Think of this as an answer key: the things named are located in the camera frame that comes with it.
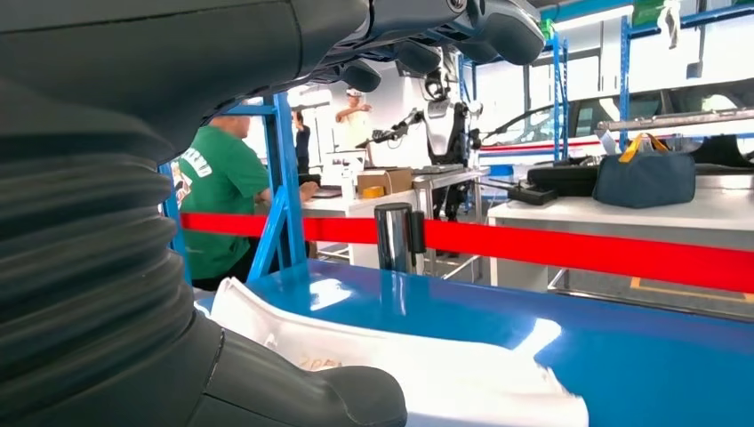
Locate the black car part in plastic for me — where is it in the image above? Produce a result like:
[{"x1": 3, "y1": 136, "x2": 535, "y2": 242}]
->
[{"x1": 689, "y1": 133, "x2": 754, "y2": 169}]

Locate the person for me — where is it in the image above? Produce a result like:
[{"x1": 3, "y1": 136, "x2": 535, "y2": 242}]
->
[
  {"x1": 335, "y1": 88, "x2": 373, "y2": 151},
  {"x1": 293, "y1": 110, "x2": 312, "y2": 175},
  {"x1": 176, "y1": 115, "x2": 322, "y2": 293}
]

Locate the laptop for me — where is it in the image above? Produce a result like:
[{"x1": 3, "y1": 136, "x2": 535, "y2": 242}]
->
[{"x1": 310, "y1": 149, "x2": 371, "y2": 200}]

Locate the white desk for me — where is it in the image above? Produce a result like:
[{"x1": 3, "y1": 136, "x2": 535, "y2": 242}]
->
[
  {"x1": 487, "y1": 173, "x2": 754, "y2": 293},
  {"x1": 301, "y1": 188, "x2": 421, "y2": 272}
]

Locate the cardboard box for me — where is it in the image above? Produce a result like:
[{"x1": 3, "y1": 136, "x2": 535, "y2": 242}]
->
[{"x1": 357, "y1": 167, "x2": 413, "y2": 197}]

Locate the black and silver humanoid robot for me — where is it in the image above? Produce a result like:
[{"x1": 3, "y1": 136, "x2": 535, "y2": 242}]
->
[{"x1": 355, "y1": 50, "x2": 485, "y2": 225}]

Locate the stainless steel table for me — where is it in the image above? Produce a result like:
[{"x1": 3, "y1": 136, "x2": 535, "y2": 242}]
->
[{"x1": 412, "y1": 165, "x2": 491, "y2": 278}]

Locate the blue metal storage rack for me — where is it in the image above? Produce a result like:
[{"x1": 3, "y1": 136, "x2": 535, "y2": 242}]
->
[
  {"x1": 618, "y1": 3, "x2": 754, "y2": 151},
  {"x1": 456, "y1": 32, "x2": 572, "y2": 163}
]

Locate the black hard case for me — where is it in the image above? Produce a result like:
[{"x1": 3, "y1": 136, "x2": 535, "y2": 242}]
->
[{"x1": 525, "y1": 164, "x2": 602, "y2": 197}]

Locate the red barrier belt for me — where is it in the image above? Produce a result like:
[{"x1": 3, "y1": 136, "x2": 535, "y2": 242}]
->
[{"x1": 179, "y1": 212, "x2": 754, "y2": 294}]

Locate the white car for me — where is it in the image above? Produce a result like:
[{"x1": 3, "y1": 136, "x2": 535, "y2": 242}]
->
[{"x1": 479, "y1": 77, "x2": 754, "y2": 169}]

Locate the grey car panel on stand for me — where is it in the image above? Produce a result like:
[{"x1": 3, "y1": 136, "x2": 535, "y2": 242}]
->
[{"x1": 596, "y1": 108, "x2": 754, "y2": 133}]

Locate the chrome barrier post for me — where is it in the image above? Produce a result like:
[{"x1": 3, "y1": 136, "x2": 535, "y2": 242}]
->
[{"x1": 373, "y1": 202, "x2": 427, "y2": 277}]

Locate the navy bag with yellow handle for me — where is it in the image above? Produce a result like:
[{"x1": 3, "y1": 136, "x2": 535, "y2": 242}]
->
[{"x1": 591, "y1": 133, "x2": 697, "y2": 210}]

